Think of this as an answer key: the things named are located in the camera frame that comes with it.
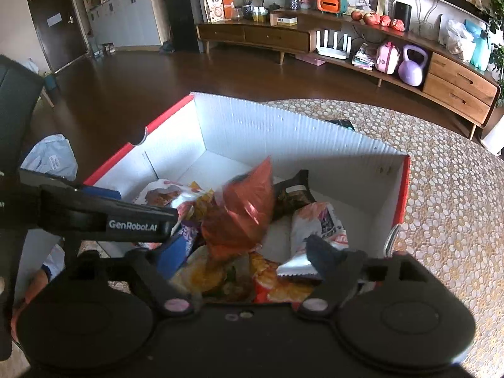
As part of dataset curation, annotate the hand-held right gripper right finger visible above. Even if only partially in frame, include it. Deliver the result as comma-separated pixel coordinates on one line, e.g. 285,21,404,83
298,234,434,318

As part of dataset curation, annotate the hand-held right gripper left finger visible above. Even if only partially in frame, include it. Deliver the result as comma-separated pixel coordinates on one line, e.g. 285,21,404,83
72,233,202,318

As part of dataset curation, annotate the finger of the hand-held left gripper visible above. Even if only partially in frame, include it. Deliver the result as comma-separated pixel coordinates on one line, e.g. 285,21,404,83
39,184,180,243
81,186,122,202

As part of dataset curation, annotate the blue snack packet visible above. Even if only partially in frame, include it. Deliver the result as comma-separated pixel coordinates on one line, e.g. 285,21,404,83
177,220,201,256

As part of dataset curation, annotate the white silver snack packet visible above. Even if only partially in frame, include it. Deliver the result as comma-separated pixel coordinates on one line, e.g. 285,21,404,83
277,202,349,280

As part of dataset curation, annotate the green burger snack packet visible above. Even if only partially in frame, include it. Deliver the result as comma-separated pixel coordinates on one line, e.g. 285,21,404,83
171,246,253,300

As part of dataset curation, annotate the red chips packet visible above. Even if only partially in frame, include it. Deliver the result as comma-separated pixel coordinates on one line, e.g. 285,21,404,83
252,252,316,304

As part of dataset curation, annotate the white red cookie packet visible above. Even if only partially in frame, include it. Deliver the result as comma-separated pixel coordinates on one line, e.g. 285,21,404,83
134,178,186,209

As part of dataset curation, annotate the yellow snack packet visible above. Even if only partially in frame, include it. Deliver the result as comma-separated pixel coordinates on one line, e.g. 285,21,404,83
187,182,215,221

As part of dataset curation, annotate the black snack packet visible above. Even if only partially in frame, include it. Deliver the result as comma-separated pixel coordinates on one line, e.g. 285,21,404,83
273,170,316,221

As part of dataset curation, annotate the dark red snack packet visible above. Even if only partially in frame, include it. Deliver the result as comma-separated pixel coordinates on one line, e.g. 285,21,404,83
201,157,275,261

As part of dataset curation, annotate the red cardboard box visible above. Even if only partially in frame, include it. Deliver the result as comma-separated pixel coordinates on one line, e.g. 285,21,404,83
83,92,411,304

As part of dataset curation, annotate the person's left forearm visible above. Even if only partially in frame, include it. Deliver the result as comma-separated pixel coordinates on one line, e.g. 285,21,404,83
15,240,66,304

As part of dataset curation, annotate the person's left hand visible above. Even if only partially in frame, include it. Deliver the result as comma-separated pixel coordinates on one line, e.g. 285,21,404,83
11,270,53,336

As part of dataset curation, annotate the small teal stool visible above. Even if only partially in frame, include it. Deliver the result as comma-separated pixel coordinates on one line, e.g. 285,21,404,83
39,73,60,109

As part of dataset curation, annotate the white plastic bag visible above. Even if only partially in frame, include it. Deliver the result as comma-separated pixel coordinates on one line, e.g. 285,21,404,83
20,134,78,184

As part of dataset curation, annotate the brown door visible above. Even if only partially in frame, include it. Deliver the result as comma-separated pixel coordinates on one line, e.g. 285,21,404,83
27,0,89,75

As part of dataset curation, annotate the black mini fridge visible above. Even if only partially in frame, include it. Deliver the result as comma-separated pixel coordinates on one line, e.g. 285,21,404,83
162,0,207,53

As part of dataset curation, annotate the pink flat box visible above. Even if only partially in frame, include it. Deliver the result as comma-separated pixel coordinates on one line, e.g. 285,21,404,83
295,53,327,67

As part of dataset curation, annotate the stack of magazines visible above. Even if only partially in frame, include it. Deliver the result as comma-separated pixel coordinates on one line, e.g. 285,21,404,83
352,43,379,72

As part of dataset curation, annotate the light wooden drawer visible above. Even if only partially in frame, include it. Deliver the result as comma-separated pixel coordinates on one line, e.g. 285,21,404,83
428,52,499,107
423,73,493,127

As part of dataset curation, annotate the purple kettlebell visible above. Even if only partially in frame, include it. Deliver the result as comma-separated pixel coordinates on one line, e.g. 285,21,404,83
398,44,428,87

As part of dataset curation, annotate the pink lunch bag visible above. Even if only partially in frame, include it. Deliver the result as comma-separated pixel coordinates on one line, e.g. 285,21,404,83
374,41,400,75

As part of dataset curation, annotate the white plant pot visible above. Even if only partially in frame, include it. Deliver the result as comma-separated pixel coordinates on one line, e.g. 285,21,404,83
480,114,504,156

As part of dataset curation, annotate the white router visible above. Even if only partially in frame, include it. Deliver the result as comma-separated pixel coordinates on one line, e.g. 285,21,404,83
316,29,353,60

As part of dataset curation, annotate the printed white red box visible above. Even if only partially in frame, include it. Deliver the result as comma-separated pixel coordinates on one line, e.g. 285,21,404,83
204,0,224,23

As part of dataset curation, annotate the wooden TV cabinet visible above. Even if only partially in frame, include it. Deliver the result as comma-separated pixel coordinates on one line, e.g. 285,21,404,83
196,8,501,140

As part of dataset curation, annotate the small brown white box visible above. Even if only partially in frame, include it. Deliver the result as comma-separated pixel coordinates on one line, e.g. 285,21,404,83
270,12,299,27

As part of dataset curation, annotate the orange tissue box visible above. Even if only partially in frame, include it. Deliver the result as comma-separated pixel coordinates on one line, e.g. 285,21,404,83
316,0,348,16

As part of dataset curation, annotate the black speaker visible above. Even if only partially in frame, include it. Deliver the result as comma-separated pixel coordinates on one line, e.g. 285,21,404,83
394,1,412,31

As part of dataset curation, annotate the clear plastic bag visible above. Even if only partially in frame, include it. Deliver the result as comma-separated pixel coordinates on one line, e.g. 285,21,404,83
445,20,475,56

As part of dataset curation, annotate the teal spray bottle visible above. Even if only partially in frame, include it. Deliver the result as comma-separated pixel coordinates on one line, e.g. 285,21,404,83
470,31,492,72

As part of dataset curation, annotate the tall artificial green tree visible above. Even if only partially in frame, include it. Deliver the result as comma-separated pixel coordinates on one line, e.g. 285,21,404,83
478,0,504,107

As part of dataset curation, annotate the grey wall cabinet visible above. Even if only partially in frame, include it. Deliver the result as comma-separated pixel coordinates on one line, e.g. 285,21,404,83
73,0,164,54

